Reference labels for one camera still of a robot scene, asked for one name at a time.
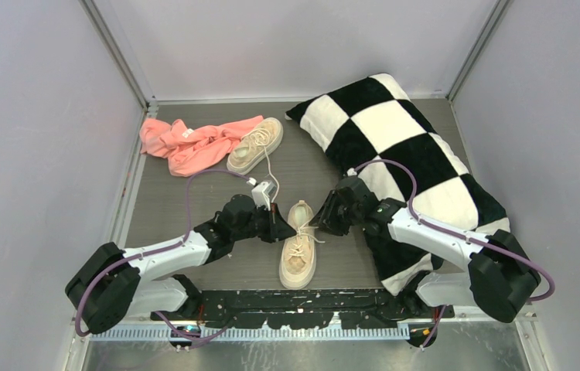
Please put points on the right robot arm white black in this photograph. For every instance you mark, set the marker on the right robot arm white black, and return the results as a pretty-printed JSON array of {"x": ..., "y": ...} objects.
[{"x": 496, "y": 275}]

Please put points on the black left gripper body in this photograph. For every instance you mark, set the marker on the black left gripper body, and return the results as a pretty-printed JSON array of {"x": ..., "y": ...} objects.
[{"x": 259, "y": 226}]

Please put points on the black white checkered pillow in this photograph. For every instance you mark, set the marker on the black white checkered pillow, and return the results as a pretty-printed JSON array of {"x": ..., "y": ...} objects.
[{"x": 372, "y": 126}]

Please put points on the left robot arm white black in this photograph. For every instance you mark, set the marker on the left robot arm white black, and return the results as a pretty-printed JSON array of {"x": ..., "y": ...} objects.
[{"x": 117, "y": 283}]

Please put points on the aluminium front rail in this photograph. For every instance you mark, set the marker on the aluminium front rail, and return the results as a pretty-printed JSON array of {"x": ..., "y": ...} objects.
[{"x": 412, "y": 330}]

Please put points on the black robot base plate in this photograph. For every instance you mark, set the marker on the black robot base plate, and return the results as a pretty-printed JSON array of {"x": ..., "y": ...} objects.
[{"x": 302, "y": 309}]

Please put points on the beige sneaker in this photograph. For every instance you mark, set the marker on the beige sneaker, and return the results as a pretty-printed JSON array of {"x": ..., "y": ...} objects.
[
  {"x": 256, "y": 146},
  {"x": 298, "y": 257}
]

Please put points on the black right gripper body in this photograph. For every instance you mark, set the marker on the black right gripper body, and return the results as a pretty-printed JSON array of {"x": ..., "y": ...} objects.
[{"x": 354, "y": 216}]

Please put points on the pink cloth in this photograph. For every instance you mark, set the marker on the pink cloth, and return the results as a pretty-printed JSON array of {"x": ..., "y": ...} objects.
[{"x": 189, "y": 151}]

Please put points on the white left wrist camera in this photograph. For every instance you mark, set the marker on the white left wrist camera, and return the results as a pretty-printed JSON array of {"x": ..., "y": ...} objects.
[{"x": 263, "y": 194}]

